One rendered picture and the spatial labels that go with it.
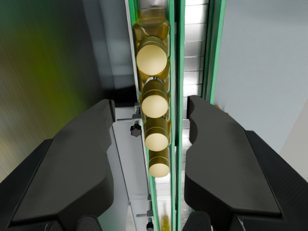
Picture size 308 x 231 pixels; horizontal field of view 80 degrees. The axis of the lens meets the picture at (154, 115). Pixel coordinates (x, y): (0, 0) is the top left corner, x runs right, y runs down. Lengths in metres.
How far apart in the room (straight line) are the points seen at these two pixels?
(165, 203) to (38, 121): 0.75
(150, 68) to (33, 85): 0.12
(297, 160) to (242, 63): 1.85
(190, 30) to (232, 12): 0.19
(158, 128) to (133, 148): 0.40
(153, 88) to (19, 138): 0.15
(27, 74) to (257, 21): 0.61
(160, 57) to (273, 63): 0.58
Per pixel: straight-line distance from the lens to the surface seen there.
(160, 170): 0.30
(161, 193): 0.84
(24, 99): 0.21
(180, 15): 0.40
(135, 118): 0.47
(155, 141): 0.26
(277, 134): 0.93
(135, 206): 0.92
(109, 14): 0.63
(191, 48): 0.50
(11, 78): 0.20
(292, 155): 2.35
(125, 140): 0.64
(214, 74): 0.44
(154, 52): 0.21
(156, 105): 0.23
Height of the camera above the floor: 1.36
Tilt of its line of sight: 58 degrees down
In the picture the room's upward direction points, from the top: 180 degrees counter-clockwise
